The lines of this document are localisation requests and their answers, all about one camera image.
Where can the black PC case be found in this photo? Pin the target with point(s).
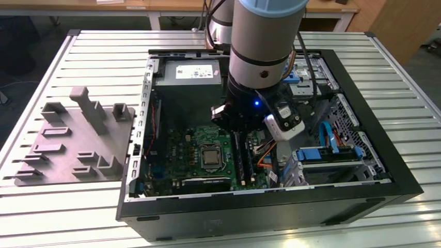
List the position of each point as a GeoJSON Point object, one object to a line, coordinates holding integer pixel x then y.
{"type": "Point", "coordinates": [242, 214]}

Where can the silver CPU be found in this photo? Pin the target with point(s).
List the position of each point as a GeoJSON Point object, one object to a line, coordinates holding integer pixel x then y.
{"type": "Point", "coordinates": [211, 157]}

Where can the hard disk in blue carrier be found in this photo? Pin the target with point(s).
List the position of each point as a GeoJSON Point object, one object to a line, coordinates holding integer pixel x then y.
{"type": "Point", "coordinates": [310, 155]}

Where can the wooden cabinet panel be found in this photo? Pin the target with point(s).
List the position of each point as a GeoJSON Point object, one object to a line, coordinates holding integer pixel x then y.
{"type": "Point", "coordinates": [396, 25]}

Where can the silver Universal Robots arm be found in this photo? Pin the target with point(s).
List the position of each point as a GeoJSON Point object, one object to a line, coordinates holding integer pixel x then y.
{"type": "Point", "coordinates": [266, 38]}

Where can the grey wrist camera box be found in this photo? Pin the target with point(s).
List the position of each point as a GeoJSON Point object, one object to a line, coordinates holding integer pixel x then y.
{"type": "Point", "coordinates": [286, 129]}

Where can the metal disk bay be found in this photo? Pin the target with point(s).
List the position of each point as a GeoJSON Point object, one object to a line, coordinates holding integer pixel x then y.
{"type": "Point", "coordinates": [331, 164]}

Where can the green motherboard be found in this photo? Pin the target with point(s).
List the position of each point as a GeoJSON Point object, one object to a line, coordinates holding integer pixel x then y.
{"type": "Point", "coordinates": [179, 144]}

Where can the grey power supply unit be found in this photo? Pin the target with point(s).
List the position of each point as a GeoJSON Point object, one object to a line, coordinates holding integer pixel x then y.
{"type": "Point", "coordinates": [186, 103]}

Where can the grey parts rack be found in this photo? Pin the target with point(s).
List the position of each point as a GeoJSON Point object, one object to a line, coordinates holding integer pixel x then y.
{"type": "Point", "coordinates": [79, 144]}

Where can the CPU socket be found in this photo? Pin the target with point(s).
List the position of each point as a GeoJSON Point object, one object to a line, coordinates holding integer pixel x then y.
{"type": "Point", "coordinates": [211, 146]}

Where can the black graphics card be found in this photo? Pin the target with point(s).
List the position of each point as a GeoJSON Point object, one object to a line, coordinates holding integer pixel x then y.
{"type": "Point", "coordinates": [207, 184]}

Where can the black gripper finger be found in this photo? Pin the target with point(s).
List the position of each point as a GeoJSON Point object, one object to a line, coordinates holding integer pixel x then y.
{"type": "Point", "coordinates": [221, 115]}

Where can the blue drive bay latch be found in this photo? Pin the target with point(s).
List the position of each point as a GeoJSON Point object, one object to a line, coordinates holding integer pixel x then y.
{"type": "Point", "coordinates": [294, 78]}

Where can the metal drive cage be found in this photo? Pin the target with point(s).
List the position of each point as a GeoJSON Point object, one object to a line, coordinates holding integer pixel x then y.
{"type": "Point", "coordinates": [300, 90]}

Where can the wooden desk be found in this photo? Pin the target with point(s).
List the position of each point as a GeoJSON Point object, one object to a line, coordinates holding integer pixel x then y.
{"type": "Point", "coordinates": [69, 6]}

